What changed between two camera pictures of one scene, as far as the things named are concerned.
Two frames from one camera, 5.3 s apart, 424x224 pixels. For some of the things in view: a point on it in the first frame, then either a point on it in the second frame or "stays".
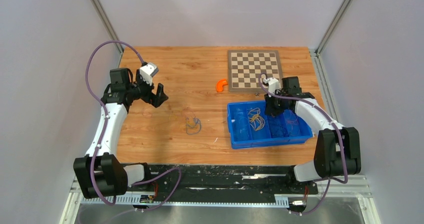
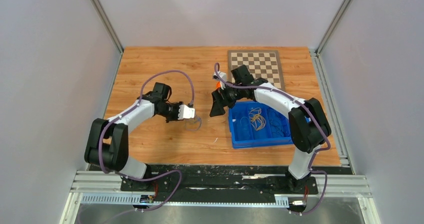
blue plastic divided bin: (249, 127) stays
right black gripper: (270, 109) → (217, 107)
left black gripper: (156, 100) → (176, 117)
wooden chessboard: (244, 67) stays
